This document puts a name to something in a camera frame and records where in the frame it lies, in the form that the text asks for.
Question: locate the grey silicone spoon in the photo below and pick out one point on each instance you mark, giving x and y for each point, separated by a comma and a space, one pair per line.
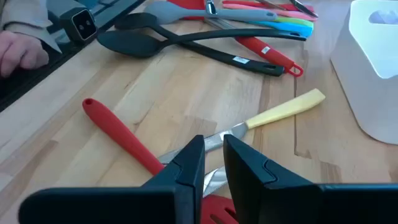
168, 12

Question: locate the green silicone spatula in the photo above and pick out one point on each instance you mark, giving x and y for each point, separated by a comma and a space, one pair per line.
295, 21

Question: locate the person's forearm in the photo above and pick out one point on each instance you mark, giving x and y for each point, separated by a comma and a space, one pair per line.
25, 15

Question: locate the white plastic bin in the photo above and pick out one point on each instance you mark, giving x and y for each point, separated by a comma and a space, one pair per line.
357, 93

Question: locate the blue silicone spatula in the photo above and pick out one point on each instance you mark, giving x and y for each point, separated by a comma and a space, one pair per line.
295, 29

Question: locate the red spatula with steel shank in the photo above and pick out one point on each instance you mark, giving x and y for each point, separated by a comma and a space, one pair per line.
267, 51

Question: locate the person's hand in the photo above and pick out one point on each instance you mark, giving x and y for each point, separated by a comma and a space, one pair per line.
18, 53

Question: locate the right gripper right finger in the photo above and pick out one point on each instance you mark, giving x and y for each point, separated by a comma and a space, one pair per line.
280, 202

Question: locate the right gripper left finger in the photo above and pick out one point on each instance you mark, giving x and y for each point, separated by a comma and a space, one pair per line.
124, 205

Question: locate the black aluminium frame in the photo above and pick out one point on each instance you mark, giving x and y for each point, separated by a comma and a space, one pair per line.
34, 77

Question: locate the black square-faced camera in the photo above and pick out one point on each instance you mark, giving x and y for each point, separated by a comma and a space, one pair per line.
82, 26

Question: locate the black solid spoon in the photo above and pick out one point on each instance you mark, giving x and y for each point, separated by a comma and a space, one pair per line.
133, 45

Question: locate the pink silicone spatula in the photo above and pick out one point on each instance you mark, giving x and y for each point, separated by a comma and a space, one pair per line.
280, 13

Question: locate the black slotted spoon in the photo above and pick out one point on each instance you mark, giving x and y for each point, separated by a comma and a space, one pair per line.
255, 66

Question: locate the red slotted silicone spatula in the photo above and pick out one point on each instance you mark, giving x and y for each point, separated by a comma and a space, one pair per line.
118, 130

